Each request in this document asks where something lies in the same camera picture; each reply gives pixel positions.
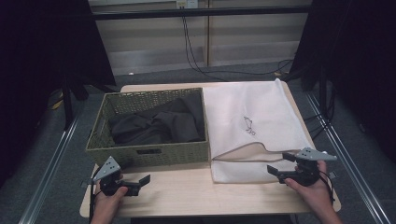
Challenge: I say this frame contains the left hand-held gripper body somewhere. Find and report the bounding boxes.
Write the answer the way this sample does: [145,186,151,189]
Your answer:
[92,156,126,197]

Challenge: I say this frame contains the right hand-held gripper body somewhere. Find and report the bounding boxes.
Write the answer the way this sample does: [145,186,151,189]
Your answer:
[290,147,338,188]

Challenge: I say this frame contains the green woven basket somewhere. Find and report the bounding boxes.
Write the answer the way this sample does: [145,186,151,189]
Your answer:
[85,87,210,168]

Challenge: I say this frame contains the dark cloth garment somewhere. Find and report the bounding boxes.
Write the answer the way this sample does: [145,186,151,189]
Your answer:
[107,92,206,147]

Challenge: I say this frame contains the white mesh laundry bag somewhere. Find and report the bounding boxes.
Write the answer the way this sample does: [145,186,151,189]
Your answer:
[202,77,314,185]

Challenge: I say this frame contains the person's left hand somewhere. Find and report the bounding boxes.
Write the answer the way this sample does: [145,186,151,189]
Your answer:
[92,177,129,217]

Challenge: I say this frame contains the person's right hand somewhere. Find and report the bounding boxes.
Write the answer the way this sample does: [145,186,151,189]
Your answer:
[284,160,336,210]

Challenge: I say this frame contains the black metal stand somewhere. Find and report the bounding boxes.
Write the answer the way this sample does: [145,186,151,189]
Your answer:
[60,73,77,132]

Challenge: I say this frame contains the yellow floor object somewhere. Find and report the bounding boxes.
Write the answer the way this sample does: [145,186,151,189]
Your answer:
[50,98,65,111]

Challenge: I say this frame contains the black curtain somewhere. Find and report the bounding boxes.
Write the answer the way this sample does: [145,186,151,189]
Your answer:
[287,0,396,164]
[0,0,117,188]

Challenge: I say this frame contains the black horizontal bar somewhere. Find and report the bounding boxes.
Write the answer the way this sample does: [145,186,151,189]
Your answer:
[92,5,313,21]

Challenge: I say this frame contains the black cable bundle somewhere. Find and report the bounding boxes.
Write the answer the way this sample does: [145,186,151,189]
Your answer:
[303,87,336,141]

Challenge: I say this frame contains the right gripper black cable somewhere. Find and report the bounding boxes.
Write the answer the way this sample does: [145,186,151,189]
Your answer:
[319,172,336,204]

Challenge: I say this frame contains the metal floor rail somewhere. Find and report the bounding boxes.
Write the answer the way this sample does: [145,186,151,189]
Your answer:
[18,115,80,224]
[305,91,392,224]

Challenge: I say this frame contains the black floor cable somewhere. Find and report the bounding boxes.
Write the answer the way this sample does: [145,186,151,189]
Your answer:
[184,16,294,77]
[181,16,230,83]

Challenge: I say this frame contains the white wall socket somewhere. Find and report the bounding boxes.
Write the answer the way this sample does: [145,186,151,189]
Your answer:
[176,0,200,9]

